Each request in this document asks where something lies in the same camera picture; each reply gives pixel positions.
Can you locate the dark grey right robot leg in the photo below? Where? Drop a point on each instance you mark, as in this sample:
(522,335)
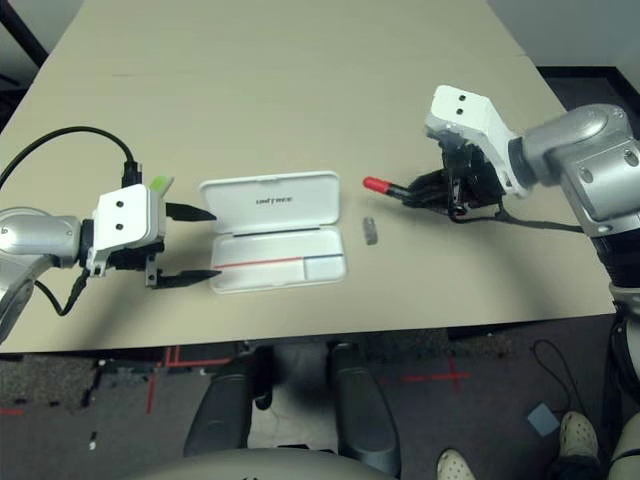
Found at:
(362,410)

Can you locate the dark grey robot leg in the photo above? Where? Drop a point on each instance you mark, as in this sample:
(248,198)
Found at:
(362,410)
(220,415)

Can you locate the dark grey left robot leg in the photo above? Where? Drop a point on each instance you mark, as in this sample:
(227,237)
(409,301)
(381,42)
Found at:
(220,415)

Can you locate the red and black marker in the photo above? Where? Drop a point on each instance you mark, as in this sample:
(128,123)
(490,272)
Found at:
(377,185)

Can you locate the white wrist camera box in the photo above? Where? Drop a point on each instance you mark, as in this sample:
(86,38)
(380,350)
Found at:
(125,215)
(465,107)

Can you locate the white perforated shoe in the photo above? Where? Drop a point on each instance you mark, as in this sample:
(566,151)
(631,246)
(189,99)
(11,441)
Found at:
(455,466)
(577,435)

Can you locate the black wall baseboard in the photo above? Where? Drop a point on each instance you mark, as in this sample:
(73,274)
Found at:
(585,70)

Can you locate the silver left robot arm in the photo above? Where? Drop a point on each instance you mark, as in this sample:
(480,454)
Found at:
(35,235)

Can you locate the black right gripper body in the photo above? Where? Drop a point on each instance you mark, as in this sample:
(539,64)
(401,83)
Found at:
(475,185)

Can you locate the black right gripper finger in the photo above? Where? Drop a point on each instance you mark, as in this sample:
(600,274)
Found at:
(430,182)
(432,202)

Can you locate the small black metal clip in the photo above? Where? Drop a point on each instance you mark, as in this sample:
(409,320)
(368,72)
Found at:
(370,231)

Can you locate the blue grey paper square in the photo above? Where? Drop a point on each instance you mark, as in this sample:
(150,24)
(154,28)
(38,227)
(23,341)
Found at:
(543,419)

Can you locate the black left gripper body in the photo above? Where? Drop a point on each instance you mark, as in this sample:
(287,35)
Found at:
(130,256)

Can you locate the grey robot torso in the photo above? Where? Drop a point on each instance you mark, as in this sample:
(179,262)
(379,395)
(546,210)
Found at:
(260,467)

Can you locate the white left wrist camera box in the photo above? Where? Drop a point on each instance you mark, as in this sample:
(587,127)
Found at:
(125,215)

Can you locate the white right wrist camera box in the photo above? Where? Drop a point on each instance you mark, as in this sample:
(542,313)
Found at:
(465,107)

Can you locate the white plastic pencil case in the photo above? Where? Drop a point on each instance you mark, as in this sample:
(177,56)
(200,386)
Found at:
(270,200)

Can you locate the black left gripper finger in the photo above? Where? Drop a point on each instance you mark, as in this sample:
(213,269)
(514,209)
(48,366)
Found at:
(185,280)
(192,213)

